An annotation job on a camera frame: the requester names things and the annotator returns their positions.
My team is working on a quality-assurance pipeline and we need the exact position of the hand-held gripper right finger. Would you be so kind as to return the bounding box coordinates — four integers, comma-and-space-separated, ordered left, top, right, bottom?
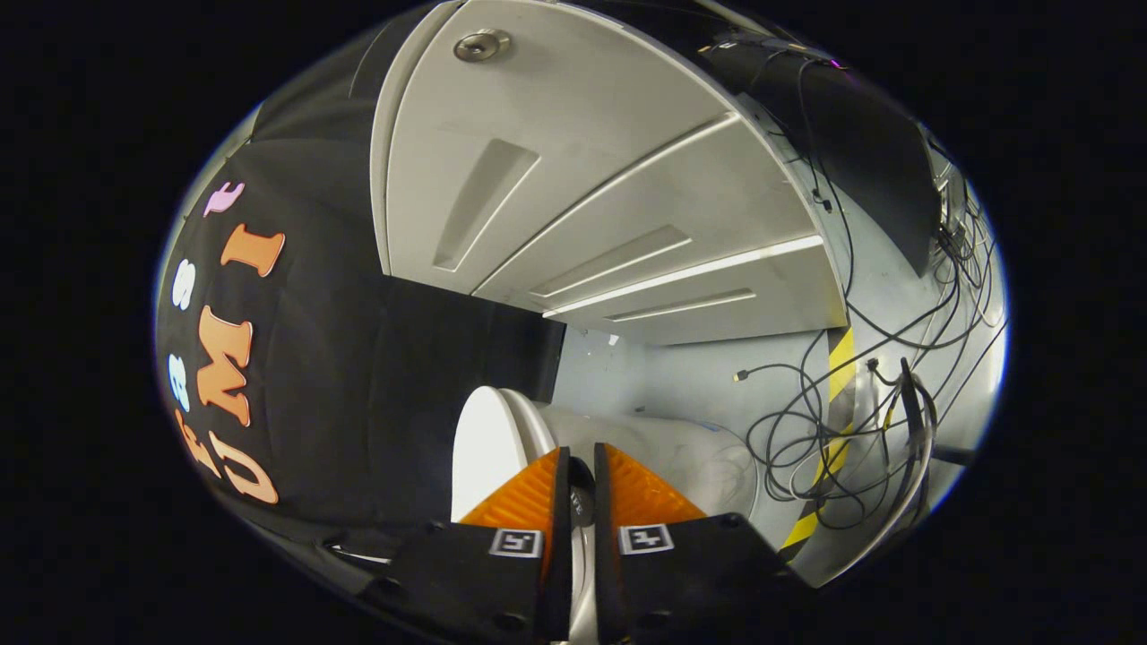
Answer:
593, 443, 812, 645

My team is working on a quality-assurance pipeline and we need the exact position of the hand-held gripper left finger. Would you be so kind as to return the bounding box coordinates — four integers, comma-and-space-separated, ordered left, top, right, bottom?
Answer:
358, 446, 574, 645

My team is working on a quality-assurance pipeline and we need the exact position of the white toilet body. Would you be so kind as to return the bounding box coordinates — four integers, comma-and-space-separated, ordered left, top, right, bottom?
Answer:
502, 390, 761, 547

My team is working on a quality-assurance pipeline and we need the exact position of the black backdrop cloth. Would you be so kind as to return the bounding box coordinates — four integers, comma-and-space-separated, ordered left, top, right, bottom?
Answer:
154, 0, 567, 538

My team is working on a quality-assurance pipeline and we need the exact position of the yellow black floor tape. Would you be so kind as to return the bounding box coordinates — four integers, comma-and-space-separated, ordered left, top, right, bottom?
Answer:
778, 327, 857, 552

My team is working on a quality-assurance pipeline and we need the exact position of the white drawer cabinet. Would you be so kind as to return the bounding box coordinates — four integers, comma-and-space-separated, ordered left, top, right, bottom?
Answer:
369, 0, 849, 347

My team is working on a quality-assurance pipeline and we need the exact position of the black flat panel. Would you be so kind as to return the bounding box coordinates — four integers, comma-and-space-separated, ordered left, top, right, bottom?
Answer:
699, 34, 942, 277

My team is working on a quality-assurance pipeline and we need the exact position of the tangle of black cables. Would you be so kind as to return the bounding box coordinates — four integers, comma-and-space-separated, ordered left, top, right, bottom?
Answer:
730, 54, 1009, 538

